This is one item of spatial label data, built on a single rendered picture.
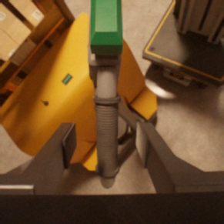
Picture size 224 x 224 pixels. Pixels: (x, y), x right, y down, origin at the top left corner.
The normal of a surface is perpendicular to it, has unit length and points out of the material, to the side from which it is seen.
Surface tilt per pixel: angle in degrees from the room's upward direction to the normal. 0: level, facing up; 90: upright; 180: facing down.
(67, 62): 0
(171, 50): 0
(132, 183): 0
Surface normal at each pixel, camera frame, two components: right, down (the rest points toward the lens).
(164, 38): -0.25, -0.22
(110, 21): 0.02, -0.22
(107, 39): 0.02, 0.53
